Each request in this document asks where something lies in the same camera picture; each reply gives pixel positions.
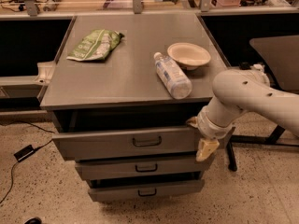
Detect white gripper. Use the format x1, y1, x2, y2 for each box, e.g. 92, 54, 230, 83
186, 106, 232, 161

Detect grey top drawer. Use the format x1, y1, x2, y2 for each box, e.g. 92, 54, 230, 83
53, 126, 202, 161

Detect grey drawer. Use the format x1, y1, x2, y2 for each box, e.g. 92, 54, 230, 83
75, 154, 215, 180
53, 126, 202, 161
88, 180, 205, 202

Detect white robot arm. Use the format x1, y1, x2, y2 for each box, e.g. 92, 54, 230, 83
187, 69, 299, 161

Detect grey middle drawer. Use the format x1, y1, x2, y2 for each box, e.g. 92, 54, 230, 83
75, 154, 215, 180

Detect grey bottom drawer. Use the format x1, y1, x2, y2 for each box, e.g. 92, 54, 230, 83
88, 180, 205, 202

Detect grey drawer cabinet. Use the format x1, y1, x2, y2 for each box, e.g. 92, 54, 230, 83
41, 14, 226, 189

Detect clear plastic water bottle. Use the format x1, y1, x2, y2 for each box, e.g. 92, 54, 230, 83
154, 52, 192, 100

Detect white paper bowl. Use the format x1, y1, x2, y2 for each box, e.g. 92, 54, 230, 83
167, 42, 211, 70

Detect green snack bag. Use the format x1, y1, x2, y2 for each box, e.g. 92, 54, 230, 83
67, 29, 123, 62

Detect black power adapter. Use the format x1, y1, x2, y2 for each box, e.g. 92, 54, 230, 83
14, 145, 35, 162

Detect black round floor object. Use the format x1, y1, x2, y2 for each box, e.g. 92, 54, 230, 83
24, 217, 42, 224

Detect grey side tray shelf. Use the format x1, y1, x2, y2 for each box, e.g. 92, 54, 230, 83
0, 61, 56, 110

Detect black metal table frame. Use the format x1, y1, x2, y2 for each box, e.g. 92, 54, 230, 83
226, 125, 299, 172

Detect black floor cable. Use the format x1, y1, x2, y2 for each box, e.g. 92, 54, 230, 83
0, 119, 56, 204

